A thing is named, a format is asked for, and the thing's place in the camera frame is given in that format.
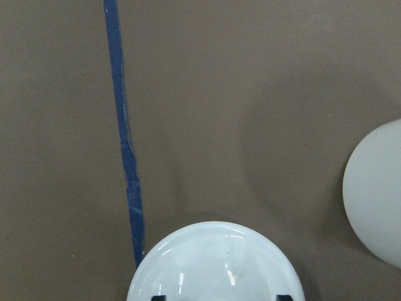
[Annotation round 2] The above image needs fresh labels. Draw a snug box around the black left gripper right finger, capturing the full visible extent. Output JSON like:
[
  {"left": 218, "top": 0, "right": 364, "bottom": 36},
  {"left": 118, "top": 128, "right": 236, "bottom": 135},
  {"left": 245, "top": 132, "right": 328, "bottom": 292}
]
[{"left": 276, "top": 295, "right": 292, "bottom": 301}]

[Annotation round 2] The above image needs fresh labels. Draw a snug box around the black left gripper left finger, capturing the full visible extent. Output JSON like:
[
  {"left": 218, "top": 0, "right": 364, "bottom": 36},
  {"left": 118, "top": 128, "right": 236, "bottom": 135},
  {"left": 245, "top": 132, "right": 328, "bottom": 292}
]
[{"left": 151, "top": 295, "right": 166, "bottom": 301}]

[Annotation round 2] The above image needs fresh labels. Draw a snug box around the white round cup lid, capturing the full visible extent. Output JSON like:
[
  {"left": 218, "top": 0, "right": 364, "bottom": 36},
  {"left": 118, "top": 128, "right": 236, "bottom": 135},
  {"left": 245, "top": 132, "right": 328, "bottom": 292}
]
[{"left": 127, "top": 221, "right": 305, "bottom": 300}]

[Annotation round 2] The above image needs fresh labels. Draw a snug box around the white enamel cup blue rim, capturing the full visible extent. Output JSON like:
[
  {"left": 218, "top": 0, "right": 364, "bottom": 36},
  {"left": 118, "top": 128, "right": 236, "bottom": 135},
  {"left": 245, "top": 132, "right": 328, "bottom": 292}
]
[{"left": 342, "top": 120, "right": 400, "bottom": 268}]

